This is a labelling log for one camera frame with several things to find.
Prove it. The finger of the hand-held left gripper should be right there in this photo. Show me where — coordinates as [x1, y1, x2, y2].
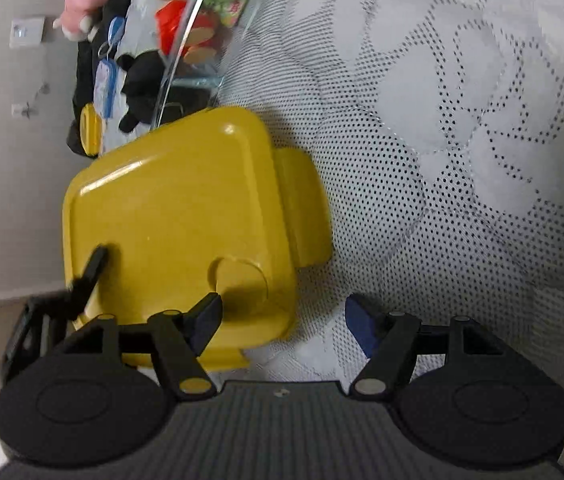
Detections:
[66, 244, 111, 322]

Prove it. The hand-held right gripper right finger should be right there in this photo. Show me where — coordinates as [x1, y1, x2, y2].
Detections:
[344, 294, 505, 401]

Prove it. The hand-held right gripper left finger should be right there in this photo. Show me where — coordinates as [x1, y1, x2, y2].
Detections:
[69, 291, 225, 402]

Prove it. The yellow plastic lid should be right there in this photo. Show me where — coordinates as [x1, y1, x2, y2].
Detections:
[61, 106, 334, 372]

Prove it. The red hooded figurine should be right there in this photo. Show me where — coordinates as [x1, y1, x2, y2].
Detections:
[154, 0, 223, 66]

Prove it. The clear glass container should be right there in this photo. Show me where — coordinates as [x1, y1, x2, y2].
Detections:
[107, 0, 274, 128]

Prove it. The black object with yellow disc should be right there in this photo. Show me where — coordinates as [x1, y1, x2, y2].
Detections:
[66, 0, 134, 159]

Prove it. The white floral bedspread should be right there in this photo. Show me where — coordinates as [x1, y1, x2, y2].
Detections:
[202, 0, 564, 403]

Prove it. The black plush toy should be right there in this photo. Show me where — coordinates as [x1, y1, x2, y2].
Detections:
[116, 51, 213, 134]

